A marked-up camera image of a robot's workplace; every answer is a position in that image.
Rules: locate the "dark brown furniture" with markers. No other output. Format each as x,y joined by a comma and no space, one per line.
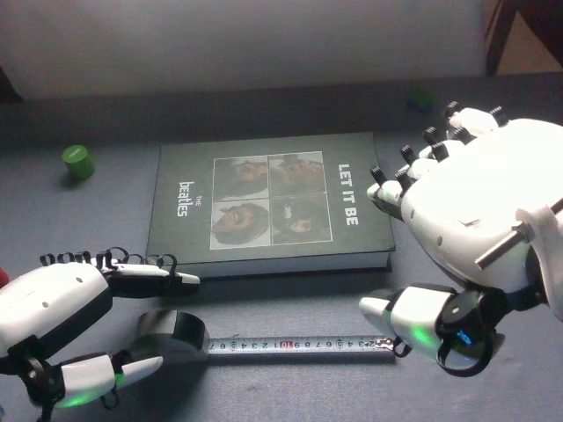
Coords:
528,39

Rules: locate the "black Beatles book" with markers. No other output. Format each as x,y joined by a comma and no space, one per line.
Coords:
184,237

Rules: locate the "small red object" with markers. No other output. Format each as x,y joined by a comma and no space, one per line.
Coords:
3,277

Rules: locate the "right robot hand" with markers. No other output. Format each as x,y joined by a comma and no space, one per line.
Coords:
475,189

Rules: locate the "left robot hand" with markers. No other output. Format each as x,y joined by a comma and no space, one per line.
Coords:
48,299

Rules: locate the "white and black tape measure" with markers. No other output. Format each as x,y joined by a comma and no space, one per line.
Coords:
189,334

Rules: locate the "green and blue block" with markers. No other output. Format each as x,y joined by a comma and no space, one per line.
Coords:
418,100

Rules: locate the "green cylinder block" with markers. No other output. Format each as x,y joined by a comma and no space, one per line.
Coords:
79,162

